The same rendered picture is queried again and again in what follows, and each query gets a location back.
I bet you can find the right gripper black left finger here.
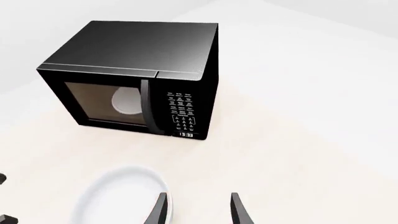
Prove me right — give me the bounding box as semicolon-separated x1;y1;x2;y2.
143;192;168;224

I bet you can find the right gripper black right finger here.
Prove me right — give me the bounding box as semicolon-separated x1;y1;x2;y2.
231;192;256;224

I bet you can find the white bowl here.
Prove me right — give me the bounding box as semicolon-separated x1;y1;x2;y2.
72;164;175;224

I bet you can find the white round dish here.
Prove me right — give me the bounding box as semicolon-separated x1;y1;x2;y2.
111;86;143;116

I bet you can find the black microwave oven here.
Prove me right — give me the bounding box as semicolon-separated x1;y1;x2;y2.
35;20;220;141

